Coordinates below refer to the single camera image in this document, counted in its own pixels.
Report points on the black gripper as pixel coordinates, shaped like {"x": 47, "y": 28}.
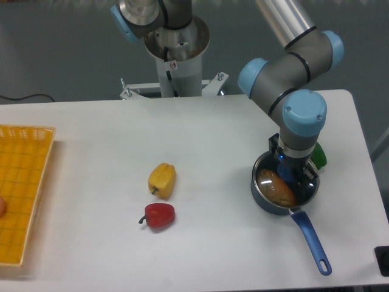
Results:
{"x": 298, "y": 167}

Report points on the glass pot lid blue knob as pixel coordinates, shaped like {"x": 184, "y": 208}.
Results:
{"x": 304, "y": 194}

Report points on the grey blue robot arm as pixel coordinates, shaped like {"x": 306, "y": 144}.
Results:
{"x": 278, "y": 88}

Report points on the green bell pepper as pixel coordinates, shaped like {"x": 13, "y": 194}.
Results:
{"x": 318, "y": 157}

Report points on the baked bread pastry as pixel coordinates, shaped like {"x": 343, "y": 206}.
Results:
{"x": 275, "y": 189}

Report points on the black device at table edge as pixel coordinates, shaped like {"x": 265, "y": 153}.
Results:
{"x": 382, "y": 257}

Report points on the yellow bell pepper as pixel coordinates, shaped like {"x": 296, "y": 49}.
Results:
{"x": 162, "y": 180}

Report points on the red bell pepper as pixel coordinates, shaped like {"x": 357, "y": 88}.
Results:
{"x": 158, "y": 215}

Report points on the yellow wicker basket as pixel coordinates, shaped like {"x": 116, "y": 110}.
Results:
{"x": 25, "y": 152}

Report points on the orange item in basket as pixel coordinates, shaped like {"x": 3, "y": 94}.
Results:
{"x": 2, "y": 205}

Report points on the dark pot blue handle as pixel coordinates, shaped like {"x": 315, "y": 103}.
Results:
{"x": 302, "y": 220}

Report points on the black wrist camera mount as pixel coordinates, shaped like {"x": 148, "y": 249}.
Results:
{"x": 274, "y": 147}

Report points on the white mounting frame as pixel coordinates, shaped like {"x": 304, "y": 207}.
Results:
{"x": 210, "y": 88}

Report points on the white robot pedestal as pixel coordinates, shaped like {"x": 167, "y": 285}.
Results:
{"x": 178, "y": 55}

